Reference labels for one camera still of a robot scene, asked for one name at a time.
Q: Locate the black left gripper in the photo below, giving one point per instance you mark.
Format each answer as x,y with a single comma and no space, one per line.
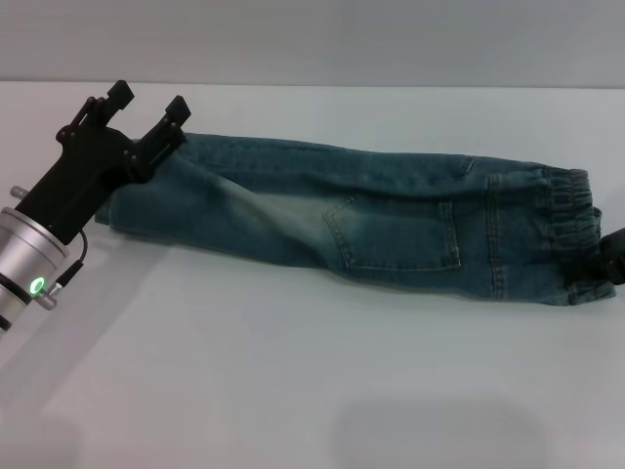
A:
88,171

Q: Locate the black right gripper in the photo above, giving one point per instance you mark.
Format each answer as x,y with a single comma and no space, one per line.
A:
617,254

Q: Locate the blue denim shorts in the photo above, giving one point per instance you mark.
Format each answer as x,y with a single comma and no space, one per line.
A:
312,215

